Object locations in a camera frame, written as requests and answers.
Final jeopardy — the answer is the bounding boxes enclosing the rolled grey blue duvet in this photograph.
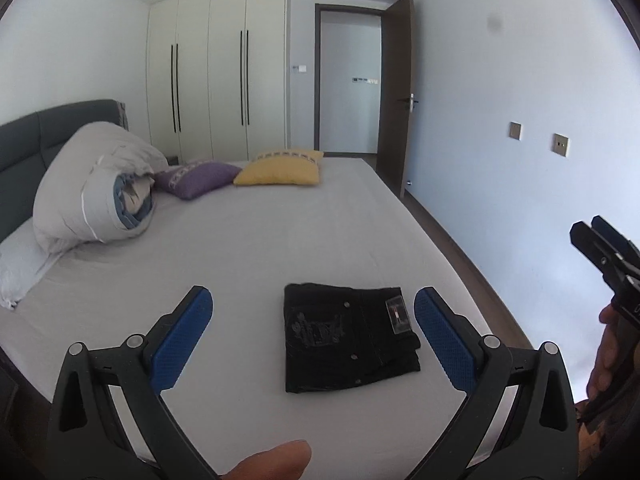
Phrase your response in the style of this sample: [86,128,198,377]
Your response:
[32,122,168,254]

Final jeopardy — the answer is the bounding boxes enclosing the white bed sheet mattress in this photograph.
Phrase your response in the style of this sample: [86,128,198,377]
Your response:
[1,158,489,479]

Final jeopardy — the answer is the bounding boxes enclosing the yellow pillow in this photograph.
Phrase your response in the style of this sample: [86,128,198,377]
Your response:
[233,150,324,186]

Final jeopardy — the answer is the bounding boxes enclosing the wall socket plate far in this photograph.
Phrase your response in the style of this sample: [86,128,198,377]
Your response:
[509,122,523,141]

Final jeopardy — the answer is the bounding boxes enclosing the wall switch plate near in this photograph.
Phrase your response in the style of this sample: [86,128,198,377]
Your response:
[551,133,570,157]

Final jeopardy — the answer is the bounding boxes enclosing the black denim pants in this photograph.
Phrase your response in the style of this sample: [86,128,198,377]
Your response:
[283,283,421,393]

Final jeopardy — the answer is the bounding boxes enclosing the dark grey headboard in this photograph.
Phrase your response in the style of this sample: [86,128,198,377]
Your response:
[0,100,128,238]

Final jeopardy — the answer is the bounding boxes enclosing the right hand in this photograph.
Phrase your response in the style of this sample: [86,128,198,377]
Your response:
[586,304,620,401]

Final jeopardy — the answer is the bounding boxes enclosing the cream wardrobe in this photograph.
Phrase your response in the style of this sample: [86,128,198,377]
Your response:
[146,0,288,164]

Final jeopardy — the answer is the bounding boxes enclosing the left hand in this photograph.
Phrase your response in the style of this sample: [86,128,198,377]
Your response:
[222,440,312,480]

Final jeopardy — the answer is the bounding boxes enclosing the white pillow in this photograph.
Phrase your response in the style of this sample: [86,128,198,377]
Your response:
[1,218,62,311]

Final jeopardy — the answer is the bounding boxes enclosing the brown wooden door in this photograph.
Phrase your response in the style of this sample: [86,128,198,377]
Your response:
[376,0,418,198]

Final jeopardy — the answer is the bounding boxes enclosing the purple pillow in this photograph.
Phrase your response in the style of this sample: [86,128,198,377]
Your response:
[154,160,241,200]

